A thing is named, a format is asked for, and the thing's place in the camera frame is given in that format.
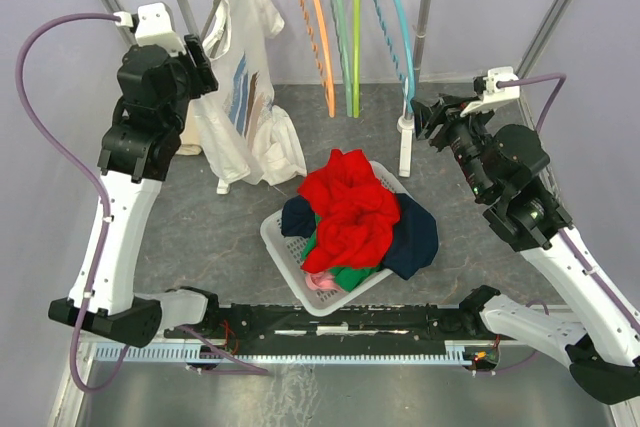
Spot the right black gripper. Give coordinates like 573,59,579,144
408,93,496,200

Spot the white t shirt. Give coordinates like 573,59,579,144
190,0,307,186

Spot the teal blue hanger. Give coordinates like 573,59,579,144
372,0,416,110

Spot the red t shirt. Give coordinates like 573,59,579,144
298,149,401,274

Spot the orange hanger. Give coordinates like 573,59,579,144
298,0,336,118

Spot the navy blue t shirt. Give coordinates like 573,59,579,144
281,193,439,280

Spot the yellow green hanger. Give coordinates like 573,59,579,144
352,0,361,118

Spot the mint green hanger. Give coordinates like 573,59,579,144
330,0,355,118

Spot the green t shirt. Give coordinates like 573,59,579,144
301,230,385,292

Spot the pink t shirt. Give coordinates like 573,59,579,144
305,271,341,292

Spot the grey hanger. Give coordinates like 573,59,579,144
200,0,222,41

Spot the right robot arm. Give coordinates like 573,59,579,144
411,95,639,405

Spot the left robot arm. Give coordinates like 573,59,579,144
48,35,221,348

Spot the folded beige cloth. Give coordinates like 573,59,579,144
177,110,202,156

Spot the white plastic basket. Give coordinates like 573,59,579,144
259,160,409,317

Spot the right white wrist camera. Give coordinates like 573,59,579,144
461,66,520,117

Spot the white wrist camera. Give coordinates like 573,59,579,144
461,66,520,117
114,2,186,57

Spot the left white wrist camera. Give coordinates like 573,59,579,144
114,2,186,57

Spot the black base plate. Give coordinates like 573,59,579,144
195,304,496,354

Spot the light blue cable duct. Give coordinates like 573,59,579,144
94,339,497,367

